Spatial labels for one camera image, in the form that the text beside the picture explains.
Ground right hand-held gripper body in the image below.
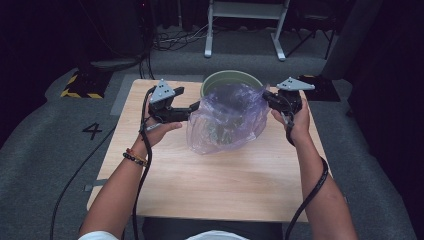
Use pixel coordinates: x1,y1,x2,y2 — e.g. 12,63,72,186
275,76,316,116

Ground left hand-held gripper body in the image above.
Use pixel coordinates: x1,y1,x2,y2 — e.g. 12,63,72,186
146,78,186,124

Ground purple translucent plastic bag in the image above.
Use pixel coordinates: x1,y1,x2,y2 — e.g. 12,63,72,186
185,82,271,156

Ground green plastic bucket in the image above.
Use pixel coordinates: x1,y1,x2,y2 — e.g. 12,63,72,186
199,69,270,148

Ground person's left hand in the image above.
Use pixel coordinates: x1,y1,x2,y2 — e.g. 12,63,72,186
134,99,184,150

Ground person's right hand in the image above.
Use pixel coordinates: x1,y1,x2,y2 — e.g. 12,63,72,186
270,97,313,145

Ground black upright stand pole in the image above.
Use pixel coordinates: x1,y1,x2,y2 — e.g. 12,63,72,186
134,0,157,81

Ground black folding stand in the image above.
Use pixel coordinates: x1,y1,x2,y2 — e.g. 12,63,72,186
285,0,338,60

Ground grey slanted column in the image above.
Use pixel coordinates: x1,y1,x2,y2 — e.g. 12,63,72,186
320,0,385,81

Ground grey tape strip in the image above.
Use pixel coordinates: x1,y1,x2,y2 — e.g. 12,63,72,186
83,179,108,192

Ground person's dark pants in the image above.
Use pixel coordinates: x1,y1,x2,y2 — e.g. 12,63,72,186
142,216,285,240

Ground person's white shirt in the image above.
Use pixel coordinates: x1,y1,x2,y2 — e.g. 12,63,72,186
77,229,251,240

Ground black yellow striped base plate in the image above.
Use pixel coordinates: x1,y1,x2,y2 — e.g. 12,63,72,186
296,74,342,103
59,69,114,100

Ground orange string bracelet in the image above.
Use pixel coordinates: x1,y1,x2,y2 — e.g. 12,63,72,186
125,147,148,162

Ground black bead bracelet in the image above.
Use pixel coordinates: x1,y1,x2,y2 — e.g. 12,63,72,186
122,152,149,168

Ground tangle of floor cables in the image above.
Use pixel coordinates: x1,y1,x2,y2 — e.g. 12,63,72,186
152,22,215,53

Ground white metal table frame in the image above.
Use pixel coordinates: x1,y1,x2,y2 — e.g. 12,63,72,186
203,0,292,62

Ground right hand-held gripper black cable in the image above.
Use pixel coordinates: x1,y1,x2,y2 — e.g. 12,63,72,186
281,111,330,240

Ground hand-held gripper black cable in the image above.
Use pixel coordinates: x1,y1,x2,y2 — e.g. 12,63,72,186
281,111,330,240
131,85,158,240

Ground left hand-held gripper black cable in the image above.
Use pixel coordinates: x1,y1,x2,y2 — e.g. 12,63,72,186
131,85,158,240

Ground long black floor cable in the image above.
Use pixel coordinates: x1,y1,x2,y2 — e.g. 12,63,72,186
49,124,118,240

